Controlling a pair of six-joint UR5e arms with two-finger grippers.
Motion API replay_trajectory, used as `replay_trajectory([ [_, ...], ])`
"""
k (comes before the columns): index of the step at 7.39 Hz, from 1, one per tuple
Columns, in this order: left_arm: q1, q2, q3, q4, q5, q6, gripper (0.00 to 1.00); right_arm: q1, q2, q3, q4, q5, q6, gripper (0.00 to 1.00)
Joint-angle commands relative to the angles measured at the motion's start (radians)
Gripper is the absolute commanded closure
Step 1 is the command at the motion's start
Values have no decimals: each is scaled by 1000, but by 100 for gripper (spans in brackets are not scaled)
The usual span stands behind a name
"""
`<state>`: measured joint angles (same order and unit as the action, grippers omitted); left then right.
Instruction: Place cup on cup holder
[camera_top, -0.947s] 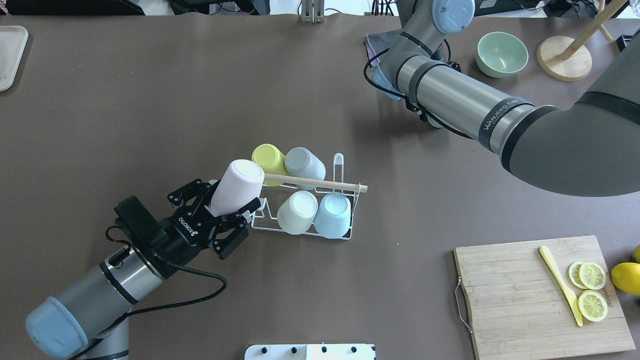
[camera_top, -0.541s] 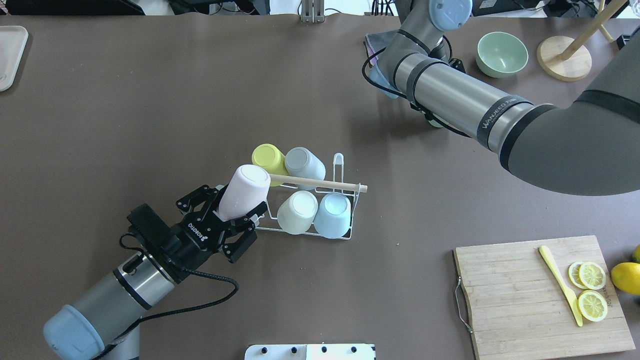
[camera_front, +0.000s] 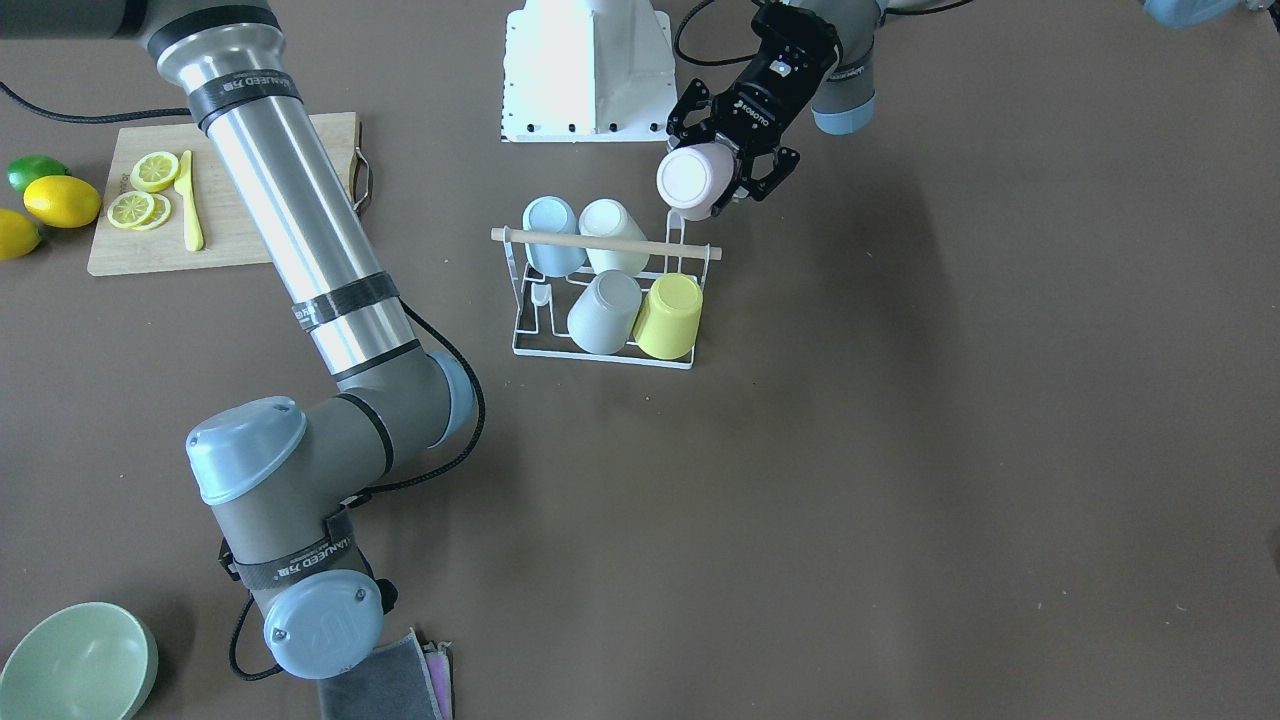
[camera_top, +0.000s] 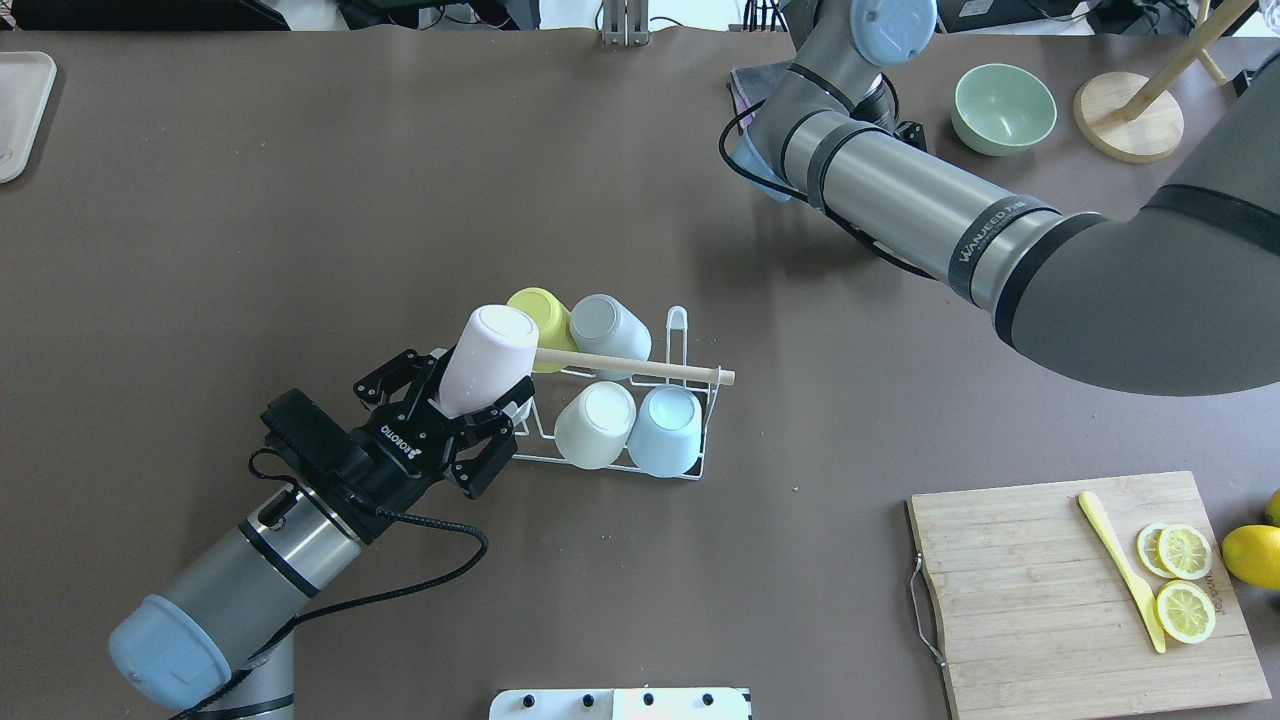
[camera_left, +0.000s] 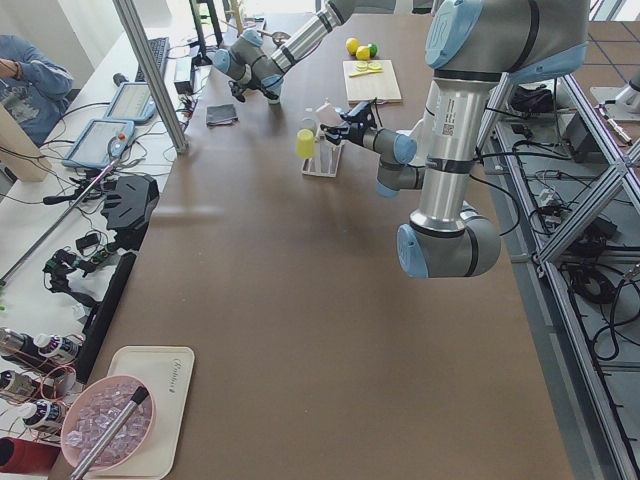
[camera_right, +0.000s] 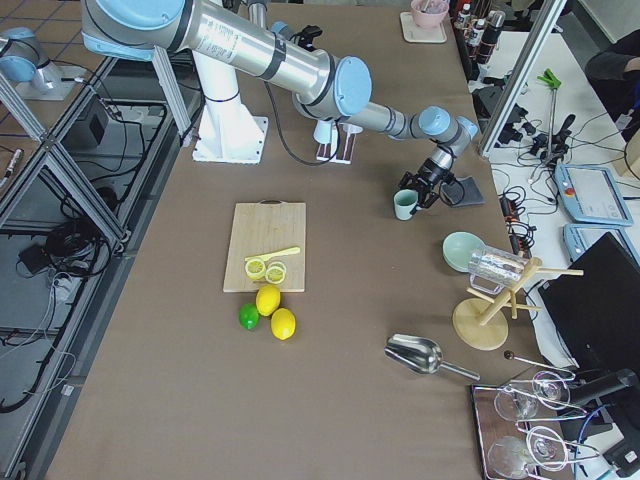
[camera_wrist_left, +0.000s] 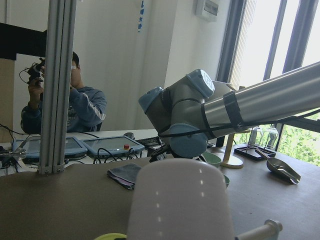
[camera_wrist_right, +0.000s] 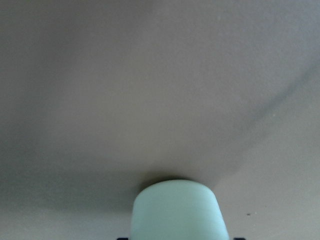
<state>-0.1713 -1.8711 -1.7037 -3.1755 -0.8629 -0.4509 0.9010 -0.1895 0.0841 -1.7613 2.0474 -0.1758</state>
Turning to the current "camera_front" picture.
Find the grey cloth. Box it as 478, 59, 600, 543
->
317, 632, 436, 719

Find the green lime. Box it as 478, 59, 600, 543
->
5, 154, 70, 193

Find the pink cup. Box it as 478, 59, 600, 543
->
655, 142, 737, 222

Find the light blue cup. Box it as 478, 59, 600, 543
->
522, 196, 588, 277

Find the grey cup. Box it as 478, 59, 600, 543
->
567, 270, 643, 354

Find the pink cloth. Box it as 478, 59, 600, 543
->
422, 641, 454, 720

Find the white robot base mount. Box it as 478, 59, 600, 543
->
500, 1, 677, 143

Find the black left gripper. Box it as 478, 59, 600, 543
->
666, 3, 841, 205

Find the yellow cup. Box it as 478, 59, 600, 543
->
634, 273, 703, 360

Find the green bowl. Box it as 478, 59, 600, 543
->
1, 602, 159, 719

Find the bamboo cutting board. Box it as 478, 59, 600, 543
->
87, 111, 372, 277

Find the lemon slice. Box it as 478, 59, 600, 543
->
131, 193, 173, 232
105, 190, 154, 231
128, 151, 180, 193

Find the white wire cup holder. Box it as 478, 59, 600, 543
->
490, 210, 723, 370

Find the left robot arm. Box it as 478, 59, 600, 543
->
658, 1, 957, 217

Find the yellow plastic knife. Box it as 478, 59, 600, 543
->
173, 149, 205, 252

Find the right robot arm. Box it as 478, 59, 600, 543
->
3, 1, 485, 680

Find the yellow lemon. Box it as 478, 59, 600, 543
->
0, 208, 42, 261
23, 176, 102, 229

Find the white cup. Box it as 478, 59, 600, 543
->
579, 199, 650, 277

